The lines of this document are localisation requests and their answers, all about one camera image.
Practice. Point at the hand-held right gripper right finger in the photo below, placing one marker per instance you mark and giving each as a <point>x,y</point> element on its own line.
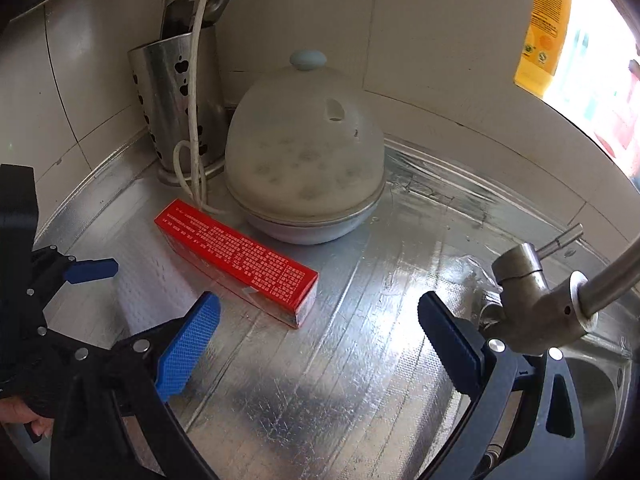
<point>447,345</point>

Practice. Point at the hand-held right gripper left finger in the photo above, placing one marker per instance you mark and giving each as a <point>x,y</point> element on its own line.
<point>187,345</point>

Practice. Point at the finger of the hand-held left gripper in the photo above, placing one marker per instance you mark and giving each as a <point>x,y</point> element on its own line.
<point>90,270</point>
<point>55,342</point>

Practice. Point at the red cardboard box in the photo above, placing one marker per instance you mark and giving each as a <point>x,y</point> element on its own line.
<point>240,255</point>

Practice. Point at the person's left hand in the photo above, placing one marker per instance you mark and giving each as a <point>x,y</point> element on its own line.
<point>20,412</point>

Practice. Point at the steel kitchen faucet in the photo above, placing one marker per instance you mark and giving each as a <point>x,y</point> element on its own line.
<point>540,300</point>

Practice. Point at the stainless steel sink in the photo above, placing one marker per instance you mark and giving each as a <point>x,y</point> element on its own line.
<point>600,400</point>

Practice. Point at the steel utensil holder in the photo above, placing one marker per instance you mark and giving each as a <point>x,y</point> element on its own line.
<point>170,105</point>

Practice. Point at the egg steamer with clear dome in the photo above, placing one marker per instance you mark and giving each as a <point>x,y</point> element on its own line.
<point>305,160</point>

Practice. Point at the yellow bottle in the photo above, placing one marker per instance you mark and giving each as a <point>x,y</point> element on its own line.
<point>545,25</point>

